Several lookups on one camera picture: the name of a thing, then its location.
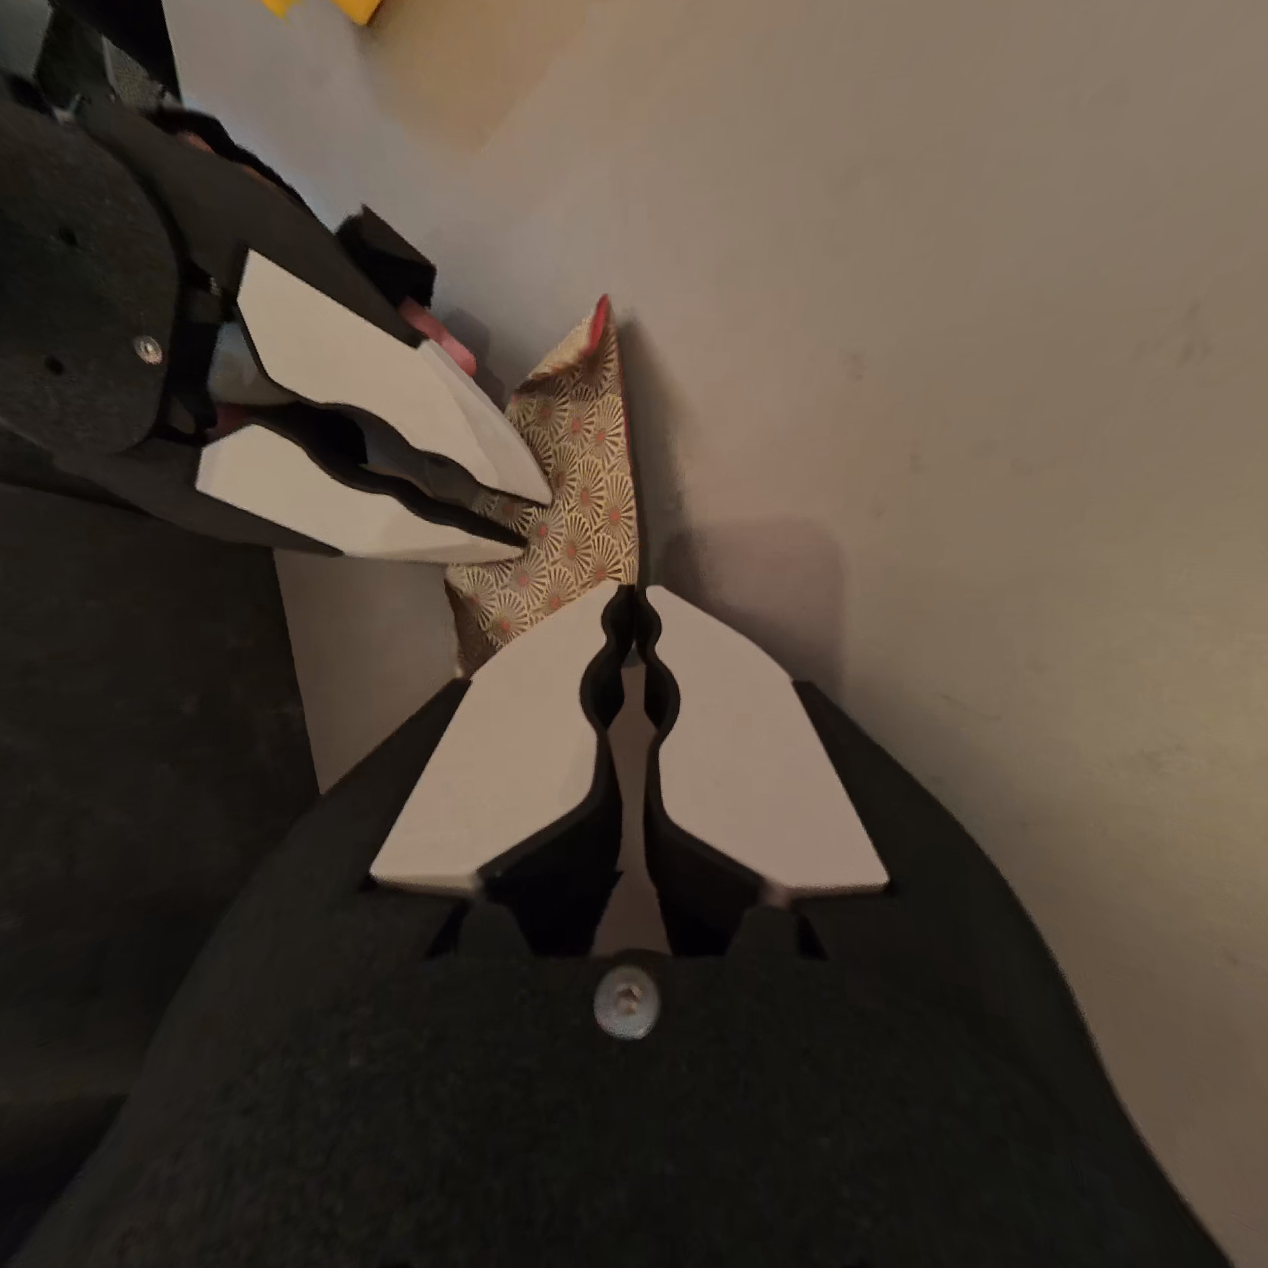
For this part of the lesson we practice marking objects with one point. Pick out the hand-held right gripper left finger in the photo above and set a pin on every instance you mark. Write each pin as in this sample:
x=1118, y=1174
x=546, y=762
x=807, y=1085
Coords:
x=495, y=773

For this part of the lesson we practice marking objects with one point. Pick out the gold patterned origami paper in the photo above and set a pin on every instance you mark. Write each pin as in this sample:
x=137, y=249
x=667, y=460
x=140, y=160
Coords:
x=584, y=475

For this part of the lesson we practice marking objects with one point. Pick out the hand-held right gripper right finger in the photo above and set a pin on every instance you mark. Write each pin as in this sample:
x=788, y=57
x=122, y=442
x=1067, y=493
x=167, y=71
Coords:
x=753, y=773

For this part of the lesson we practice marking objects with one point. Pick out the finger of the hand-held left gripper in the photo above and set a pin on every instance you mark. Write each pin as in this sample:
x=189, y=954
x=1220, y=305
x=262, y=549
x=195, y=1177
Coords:
x=346, y=345
x=287, y=495

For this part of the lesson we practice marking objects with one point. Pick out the yellow box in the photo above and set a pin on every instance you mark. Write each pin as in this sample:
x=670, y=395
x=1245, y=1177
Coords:
x=346, y=7

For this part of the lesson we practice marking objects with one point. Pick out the person's left hand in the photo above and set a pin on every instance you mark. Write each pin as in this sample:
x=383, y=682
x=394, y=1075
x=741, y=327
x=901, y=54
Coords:
x=441, y=332

